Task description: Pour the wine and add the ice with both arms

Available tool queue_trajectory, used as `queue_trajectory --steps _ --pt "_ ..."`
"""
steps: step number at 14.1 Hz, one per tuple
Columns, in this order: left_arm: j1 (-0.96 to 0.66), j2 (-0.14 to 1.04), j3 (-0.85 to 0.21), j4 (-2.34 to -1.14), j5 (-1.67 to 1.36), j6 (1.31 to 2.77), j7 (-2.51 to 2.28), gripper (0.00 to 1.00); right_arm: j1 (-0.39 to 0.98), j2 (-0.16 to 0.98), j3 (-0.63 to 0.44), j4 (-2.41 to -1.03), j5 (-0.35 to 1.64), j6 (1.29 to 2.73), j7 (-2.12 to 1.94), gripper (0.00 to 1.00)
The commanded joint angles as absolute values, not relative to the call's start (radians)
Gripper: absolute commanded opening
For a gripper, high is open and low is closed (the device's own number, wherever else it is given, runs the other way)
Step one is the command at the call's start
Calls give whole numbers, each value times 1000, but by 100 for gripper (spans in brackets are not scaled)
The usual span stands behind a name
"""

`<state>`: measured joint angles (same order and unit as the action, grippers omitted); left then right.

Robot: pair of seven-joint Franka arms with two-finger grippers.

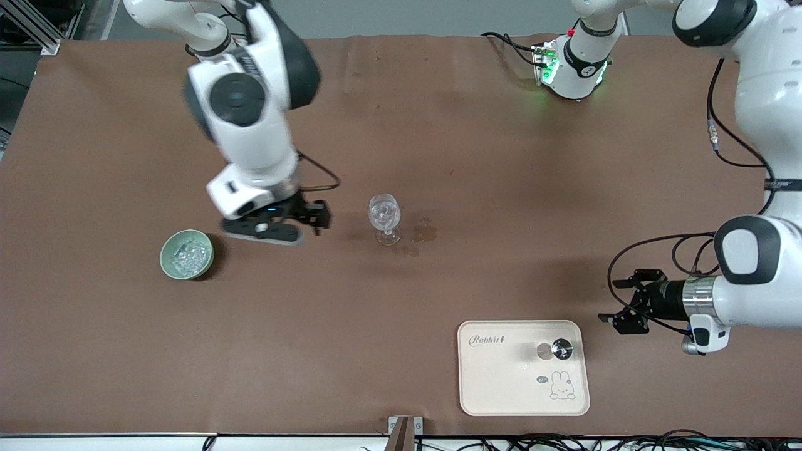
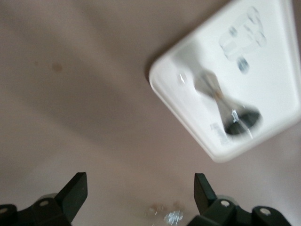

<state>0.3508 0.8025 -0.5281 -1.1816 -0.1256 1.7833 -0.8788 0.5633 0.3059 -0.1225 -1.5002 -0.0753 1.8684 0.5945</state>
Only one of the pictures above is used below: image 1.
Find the metal jigger cup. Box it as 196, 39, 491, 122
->
537, 338, 575, 362

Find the clear ice cubes pile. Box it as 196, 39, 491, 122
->
170, 237, 209, 276

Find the clear wine glass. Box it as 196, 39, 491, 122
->
368, 194, 402, 246

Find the green ceramic bowl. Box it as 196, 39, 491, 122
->
159, 229, 215, 281

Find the cream rabbit print tray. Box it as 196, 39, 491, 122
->
457, 320, 591, 417

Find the brown table cloth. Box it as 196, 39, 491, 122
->
0, 34, 802, 437

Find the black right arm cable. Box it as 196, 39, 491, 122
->
297, 150, 343, 192

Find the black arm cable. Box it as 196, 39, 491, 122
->
297, 150, 343, 192
607, 58, 779, 328

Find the black cable bundle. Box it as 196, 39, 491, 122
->
414, 430, 802, 451

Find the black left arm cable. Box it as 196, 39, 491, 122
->
607, 58, 779, 328

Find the metal table edge bracket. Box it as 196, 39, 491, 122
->
387, 415, 424, 451

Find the black left base cable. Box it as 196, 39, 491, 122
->
481, 31, 546, 67

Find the aluminium frame post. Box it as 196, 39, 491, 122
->
0, 0, 61, 55

